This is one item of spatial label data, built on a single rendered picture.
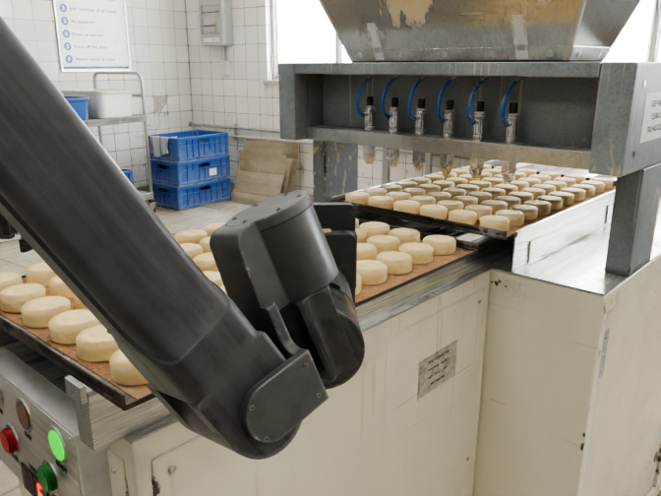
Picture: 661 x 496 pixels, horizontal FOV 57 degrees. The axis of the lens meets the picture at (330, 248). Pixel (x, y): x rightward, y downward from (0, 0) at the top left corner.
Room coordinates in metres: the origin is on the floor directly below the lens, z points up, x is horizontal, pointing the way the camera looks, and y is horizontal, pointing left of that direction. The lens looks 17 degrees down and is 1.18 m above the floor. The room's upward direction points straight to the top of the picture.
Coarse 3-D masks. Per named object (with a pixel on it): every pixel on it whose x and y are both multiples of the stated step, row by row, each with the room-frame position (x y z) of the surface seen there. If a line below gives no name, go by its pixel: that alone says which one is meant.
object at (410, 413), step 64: (384, 320) 0.78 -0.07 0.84; (448, 320) 0.90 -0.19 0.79; (64, 384) 0.60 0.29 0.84; (384, 384) 0.78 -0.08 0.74; (448, 384) 0.91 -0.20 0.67; (128, 448) 0.50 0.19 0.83; (192, 448) 0.54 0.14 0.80; (320, 448) 0.68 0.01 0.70; (384, 448) 0.78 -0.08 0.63; (448, 448) 0.92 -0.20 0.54
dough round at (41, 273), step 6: (36, 264) 0.77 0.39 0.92; (42, 264) 0.77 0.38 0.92; (30, 270) 0.75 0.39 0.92; (36, 270) 0.75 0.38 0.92; (42, 270) 0.75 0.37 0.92; (48, 270) 0.75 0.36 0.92; (30, 276) 0.74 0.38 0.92; (36, 276) 0.74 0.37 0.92; (42, 276) 0.74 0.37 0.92; (48, 276) 0.74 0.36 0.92; (54, 276) 0.74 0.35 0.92; (30, 282) 0.74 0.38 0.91; (36, 282) 0.74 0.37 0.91; (42, 282) 0.74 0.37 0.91; (48, 282) 0.74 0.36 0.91
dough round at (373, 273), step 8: (360, 264) 0.77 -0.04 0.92; (368, 264) 0.77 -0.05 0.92; (376, 264) 0.77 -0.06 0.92; (384, 264) 0.77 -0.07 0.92; (360, 272) 0.75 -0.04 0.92; (368, 272) 0.75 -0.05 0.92; (376, 272) 0.75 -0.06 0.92; (384, 272) 0.75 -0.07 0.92; (368, 280) 0.74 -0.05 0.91; (376, 280) 0.74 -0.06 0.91; (384, 280) 0.75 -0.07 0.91
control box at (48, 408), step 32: (0, 352) 0.68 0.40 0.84; (0, 384) 0.63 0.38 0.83; (32, 384) 0.60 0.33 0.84; (0, 416) 0.64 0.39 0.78; (32, 416) 0.57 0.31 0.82; (64, 416) 0.54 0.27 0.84; (0, 448) 0.66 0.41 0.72; (32, 448) 0.58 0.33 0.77; (64, 448) 0.52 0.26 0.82; (32, 480) 0.59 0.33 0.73; (64, 480) 0.53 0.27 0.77; (96, 480) 0.52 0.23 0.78
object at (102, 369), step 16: (448, 256) 0.87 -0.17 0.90; (416, 272) 0.80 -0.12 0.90; (48, 288) 0.73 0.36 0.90; (368, 288) 0.73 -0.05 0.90; (384, 288) 0.73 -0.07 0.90; (16, 320) 0.63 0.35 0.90; (48, 336) 0.59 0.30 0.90; (64, 352) 0.55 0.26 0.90; (96, 368) 0.52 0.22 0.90; (112, 384) 0.49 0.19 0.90
